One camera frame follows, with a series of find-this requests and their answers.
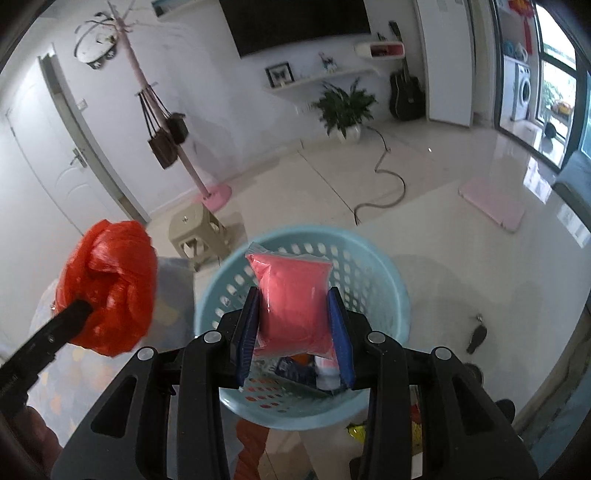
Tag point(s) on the pink flat board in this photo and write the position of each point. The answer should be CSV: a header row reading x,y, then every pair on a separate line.
x,y
494,203

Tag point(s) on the white standing air conditioner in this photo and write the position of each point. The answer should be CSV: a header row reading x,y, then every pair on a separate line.
x,y
445,60

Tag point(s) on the black hanging bag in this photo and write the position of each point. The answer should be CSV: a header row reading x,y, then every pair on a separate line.
x,y
176,129

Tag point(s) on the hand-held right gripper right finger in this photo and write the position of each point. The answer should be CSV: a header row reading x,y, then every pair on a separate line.
x,y
340,339

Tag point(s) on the blue edged wall shelf box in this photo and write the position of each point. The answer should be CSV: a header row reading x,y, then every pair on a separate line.
x,y
171,5

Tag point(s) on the red knot decoration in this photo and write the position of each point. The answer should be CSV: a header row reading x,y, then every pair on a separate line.
x,y
521,7

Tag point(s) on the black guitar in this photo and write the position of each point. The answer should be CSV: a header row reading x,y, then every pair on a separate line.
x,y
406,99

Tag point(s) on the pink coat rack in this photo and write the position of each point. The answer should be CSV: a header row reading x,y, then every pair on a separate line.
x,y
217,196

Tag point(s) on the yellow foil wrapper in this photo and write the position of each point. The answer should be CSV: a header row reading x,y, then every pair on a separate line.
x,y
358,434

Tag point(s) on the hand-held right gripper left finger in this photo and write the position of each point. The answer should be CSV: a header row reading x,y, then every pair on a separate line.
x,y
247,337

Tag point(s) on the pink plastic packet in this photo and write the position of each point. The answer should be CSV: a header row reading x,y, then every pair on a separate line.
x,y
291,300

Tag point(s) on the black key fob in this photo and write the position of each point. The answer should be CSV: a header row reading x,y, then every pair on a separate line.
x,y
478,334

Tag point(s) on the brown hanging bag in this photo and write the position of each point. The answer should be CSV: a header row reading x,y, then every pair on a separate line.
x,y
164,150

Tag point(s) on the black butterfly picture frame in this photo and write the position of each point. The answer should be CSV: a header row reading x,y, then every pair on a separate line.
x,y
280,75

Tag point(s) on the white red oval shelf box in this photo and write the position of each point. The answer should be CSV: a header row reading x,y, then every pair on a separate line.
x,y
381,50

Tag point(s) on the black wall television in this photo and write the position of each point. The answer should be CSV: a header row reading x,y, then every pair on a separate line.
x,y
295,23

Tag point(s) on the red plastic bag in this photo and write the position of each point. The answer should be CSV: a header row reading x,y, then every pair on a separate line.
x,y
111,277

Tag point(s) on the orange red cloth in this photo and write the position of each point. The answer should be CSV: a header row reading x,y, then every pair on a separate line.
x,y
251,447

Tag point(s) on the beige plastic stool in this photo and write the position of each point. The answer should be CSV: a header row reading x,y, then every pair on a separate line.
x,y
198,230

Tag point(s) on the dark grey sofa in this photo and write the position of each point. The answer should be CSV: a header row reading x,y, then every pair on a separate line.
x,y
577,184

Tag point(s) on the potted green plant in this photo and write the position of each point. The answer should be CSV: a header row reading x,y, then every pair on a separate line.
x,y
344,106

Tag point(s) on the balcony glass door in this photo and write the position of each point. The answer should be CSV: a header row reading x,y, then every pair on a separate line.
x,y
554,69

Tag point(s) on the low white wall shelf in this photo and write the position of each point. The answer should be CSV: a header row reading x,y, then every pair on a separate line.
x,y
314,81

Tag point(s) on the orange white plastic bottle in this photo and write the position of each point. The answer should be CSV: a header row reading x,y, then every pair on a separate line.
x,y
325,369

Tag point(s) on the panda wall clock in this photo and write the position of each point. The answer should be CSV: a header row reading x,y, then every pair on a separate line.
x,y
94,44

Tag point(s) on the blue printed box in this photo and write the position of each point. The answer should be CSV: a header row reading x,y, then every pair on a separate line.
x,y
288,367

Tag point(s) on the light blue plastic basket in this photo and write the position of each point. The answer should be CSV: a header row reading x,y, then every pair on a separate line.
x,y
369,277

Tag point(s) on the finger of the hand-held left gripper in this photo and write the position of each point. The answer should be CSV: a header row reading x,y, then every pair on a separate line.
x,y
60,325

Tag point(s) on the small figurine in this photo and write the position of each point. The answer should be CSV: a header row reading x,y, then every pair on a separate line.
x,y
328,62

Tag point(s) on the black round object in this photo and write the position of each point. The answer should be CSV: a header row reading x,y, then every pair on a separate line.
x,y
550,129

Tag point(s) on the white washing machine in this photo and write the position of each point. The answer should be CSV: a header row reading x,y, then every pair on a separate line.
x,y
517,90

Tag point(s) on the white door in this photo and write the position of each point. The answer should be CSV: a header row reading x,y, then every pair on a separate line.
x,y
46,152

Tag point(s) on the person's left hand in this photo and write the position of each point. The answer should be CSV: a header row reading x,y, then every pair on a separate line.
x,y
34,438

